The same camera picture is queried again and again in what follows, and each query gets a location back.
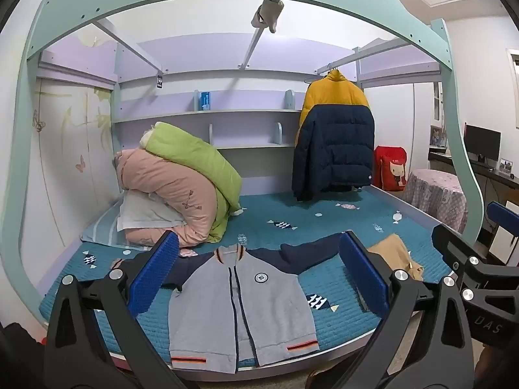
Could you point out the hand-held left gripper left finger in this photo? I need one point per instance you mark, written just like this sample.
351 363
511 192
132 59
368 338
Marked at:
156 267

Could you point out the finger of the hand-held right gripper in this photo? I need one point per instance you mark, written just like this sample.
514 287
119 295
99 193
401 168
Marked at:
450 247
505 219

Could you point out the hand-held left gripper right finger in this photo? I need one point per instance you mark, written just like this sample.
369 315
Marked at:
361 271

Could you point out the grey jacket with navy sleeves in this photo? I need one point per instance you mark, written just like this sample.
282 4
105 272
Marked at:
259 312

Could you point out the tan garment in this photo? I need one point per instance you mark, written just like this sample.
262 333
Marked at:
395 251

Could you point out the dark desk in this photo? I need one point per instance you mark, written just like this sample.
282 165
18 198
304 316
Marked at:
490 179

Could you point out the white pillow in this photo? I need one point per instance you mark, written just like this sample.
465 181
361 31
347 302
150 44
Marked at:
142 214

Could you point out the striped pale blue pillow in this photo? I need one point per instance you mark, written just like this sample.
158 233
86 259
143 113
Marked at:
101 231

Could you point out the black computer monitor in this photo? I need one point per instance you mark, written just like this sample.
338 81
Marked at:
482 142

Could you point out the pink duvet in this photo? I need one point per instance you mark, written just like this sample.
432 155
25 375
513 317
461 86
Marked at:
170 186

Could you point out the teal quilted bed cover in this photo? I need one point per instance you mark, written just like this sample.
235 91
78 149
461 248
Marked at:
304 210

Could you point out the red cartoon bag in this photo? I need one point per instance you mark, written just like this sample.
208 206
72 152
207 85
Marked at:
389 168

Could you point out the green duvet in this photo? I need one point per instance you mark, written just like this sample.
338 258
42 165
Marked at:
194 150

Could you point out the yellow and navy puffer jacket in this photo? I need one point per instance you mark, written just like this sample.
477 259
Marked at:
332 142

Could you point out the white wardrobe with butterfly decor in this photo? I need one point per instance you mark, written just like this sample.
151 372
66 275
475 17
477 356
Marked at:
69 150

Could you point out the small blue box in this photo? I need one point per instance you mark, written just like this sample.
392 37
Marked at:
205 100

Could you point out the black hanging tag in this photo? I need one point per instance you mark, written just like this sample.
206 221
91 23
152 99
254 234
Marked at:
159 81

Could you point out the grey hanging cloth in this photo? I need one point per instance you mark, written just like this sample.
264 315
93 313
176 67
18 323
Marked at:
267 14

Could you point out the small photo frame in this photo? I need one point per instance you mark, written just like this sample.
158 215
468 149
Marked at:
506 166

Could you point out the lilac wall shelf unit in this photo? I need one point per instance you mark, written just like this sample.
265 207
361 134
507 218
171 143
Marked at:
243 129

